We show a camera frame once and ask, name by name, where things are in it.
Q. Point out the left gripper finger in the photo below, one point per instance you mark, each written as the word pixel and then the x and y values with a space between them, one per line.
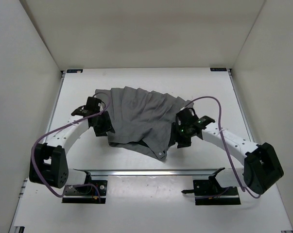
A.
pixel 108 127
pixel 100 133

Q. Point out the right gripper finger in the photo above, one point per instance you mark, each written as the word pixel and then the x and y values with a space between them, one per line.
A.
pixel 173 135
pixel 183 142

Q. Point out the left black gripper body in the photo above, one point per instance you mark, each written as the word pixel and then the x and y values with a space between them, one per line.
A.
pixel 100 124

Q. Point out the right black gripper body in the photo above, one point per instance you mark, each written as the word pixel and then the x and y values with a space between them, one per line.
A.
pixel 182 132

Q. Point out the grey pleated skirt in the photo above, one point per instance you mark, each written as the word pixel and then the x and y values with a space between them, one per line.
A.
pixel 142 120

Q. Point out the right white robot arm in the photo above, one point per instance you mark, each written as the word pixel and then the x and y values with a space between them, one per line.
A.
pixel 261 167

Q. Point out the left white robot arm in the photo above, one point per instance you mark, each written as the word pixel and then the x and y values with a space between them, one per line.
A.
pixel 49 164

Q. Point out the left blue corner sticker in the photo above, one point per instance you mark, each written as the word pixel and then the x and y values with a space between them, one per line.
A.
pixel 74 71

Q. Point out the blue corner sticker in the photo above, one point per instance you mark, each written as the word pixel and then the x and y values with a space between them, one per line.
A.
pixel 74 71
pixel 218 69

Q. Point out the right blue corner sticker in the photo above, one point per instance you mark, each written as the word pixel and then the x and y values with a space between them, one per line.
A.
pixel 218 69

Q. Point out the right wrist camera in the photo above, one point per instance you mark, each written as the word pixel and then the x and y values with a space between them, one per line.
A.
pixel 186 116

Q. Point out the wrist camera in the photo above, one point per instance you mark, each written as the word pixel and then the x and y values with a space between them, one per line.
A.
pixel 186 116
pixel 93 106

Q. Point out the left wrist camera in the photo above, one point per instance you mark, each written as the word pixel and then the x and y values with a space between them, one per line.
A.
pixel 93 106

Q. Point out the aluminium front rail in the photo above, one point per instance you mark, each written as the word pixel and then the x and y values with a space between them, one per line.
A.
pixel 154 172

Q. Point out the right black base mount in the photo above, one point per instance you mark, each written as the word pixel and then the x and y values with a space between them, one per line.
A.
pixel 207 193

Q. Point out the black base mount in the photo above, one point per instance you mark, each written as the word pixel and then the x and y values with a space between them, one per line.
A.
pixel 207 193
pixel 88 194

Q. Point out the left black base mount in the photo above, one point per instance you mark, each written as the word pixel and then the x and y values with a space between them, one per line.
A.
pixel 88 194

